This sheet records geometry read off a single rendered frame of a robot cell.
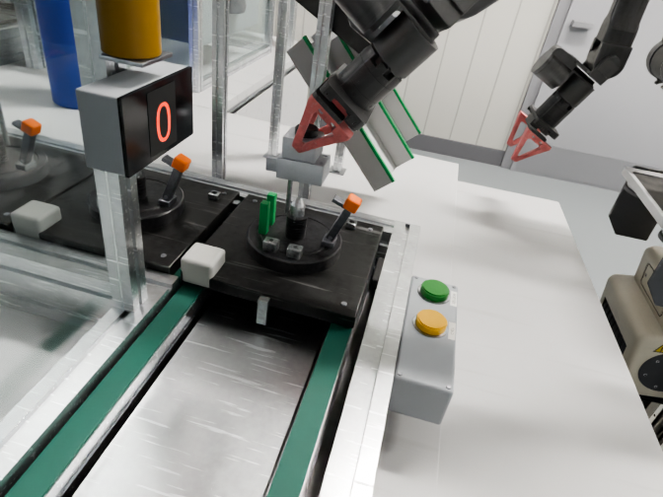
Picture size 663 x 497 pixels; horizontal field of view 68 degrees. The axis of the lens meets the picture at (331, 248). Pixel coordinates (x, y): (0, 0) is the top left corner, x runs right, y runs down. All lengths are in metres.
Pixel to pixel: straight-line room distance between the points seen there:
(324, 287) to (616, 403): 0.46
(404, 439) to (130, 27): 0.53
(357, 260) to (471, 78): 3.13
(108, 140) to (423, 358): 0.41
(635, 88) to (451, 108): 1.18
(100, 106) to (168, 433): 0.33
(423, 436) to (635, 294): 0.71
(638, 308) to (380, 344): 0.70
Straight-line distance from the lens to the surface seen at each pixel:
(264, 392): 0.60
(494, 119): 3.88
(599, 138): 4.00
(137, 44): 0.47
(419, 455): 0.66
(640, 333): 1.15
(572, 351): 0.90
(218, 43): 0.89
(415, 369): 0.60
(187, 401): 0.60
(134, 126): 0.46
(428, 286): 0.71
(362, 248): 0.76
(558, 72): 1.17
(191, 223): 0.78
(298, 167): 0.65
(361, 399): 0.56
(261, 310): 0.65
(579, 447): 0.76
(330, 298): 0.65
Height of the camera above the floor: 1.38
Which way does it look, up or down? 34 degrees down
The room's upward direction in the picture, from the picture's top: 9 degrees clockwise
